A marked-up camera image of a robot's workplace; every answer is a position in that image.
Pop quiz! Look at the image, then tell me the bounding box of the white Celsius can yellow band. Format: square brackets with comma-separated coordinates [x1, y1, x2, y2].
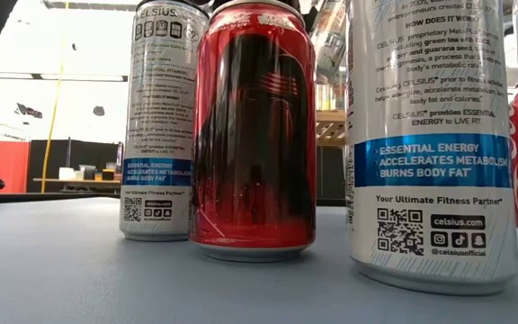
[308, 0, 349, 86]
[316, 83, 347, 113]

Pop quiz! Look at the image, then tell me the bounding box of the wooden slatted shelf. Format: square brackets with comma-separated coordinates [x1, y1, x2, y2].
[315, 109, 348, 149]

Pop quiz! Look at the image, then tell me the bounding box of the red cola can dark figure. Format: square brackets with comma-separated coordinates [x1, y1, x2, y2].
[189, 0, 318, 265]

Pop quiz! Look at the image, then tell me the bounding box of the black partition panel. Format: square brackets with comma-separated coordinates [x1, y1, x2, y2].
[316, 146, 346, 207]
[27, 139, 123, 194]

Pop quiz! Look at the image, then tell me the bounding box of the blue-grey table mat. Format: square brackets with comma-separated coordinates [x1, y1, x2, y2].
[0, 197, 518, 324]

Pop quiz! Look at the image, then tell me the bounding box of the wooden workbench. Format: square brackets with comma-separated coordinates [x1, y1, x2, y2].
[32, 177, 123, 194]

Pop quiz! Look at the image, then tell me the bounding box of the red panel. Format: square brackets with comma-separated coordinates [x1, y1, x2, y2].
[0, 139, 31, 194]

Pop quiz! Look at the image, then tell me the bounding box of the yellow cable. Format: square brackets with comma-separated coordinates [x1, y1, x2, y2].
[40, 0, 70, 194]

